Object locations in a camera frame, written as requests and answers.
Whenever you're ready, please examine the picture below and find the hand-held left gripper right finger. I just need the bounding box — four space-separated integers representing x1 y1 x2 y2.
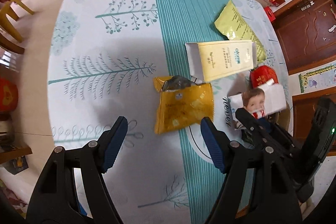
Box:
200 116 302 224

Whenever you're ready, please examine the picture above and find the brown wooden door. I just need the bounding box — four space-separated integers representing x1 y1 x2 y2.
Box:
272 0 336 72

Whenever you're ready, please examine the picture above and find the yellow snack packet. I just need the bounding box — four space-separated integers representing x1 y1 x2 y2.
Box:
153 75 214 134

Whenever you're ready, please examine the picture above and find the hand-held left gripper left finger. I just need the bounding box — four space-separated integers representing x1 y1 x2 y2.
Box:
25 116 129 224

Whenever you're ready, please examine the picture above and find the yellow-green pouch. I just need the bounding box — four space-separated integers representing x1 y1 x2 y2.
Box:
214 0 267 62

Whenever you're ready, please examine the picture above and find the cream paper box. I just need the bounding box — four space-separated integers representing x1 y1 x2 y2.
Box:
185 40 259 81

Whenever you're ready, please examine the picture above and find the wall poster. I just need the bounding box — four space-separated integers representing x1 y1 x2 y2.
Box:
298 63 336 93

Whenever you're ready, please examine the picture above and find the yellow plastic stool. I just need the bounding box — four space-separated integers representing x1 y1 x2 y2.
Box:
0 0 35 43

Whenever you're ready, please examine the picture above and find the white carton with child's face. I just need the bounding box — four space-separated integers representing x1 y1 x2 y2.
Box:
227 84 286 130

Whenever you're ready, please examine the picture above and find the red gold-print packet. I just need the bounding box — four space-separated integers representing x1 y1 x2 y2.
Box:
249 65 279 89

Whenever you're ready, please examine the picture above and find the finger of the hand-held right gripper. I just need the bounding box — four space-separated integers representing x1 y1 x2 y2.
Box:
235 108 275 148
262 120 302 154

